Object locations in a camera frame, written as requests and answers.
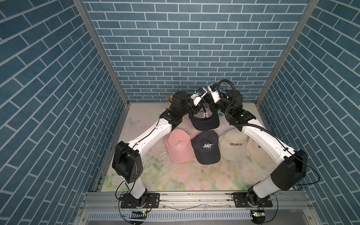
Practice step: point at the light blue calculator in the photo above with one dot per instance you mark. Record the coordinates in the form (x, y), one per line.
(221, 112)

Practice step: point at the pink baseball cap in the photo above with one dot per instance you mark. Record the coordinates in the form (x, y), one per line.
(179, 147)

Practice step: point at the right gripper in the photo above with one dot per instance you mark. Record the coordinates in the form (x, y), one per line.
(212, 103)

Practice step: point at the black cap front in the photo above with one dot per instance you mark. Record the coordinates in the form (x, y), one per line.
(206, 147)

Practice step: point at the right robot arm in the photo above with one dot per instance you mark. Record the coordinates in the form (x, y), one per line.
(291, 164)

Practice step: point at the beige Colorado cap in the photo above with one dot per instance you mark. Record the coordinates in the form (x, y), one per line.
(258, 153)
(232, 145)

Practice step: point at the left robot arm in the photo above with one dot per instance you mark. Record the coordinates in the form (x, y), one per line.
(127, 159)

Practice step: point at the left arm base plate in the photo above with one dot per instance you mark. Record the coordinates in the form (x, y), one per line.
(147, 199)

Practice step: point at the yellow pen cup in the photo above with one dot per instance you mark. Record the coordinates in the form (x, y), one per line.
(170, 98)

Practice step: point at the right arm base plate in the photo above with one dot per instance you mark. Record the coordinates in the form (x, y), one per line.
(245, 199)

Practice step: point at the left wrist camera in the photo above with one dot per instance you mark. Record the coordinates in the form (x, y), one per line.
(198, 96)

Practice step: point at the aluminium front rail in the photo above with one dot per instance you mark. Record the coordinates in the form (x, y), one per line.
(198, 208)

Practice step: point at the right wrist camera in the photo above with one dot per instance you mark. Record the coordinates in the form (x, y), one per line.
(213, 89)

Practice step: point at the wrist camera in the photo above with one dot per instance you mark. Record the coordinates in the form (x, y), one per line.
(198, 96)
(213, 89)

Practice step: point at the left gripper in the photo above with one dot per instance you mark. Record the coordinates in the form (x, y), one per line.
(196, 108)

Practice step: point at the black cap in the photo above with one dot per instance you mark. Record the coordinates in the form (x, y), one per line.
(206, 119)
(206, 147)

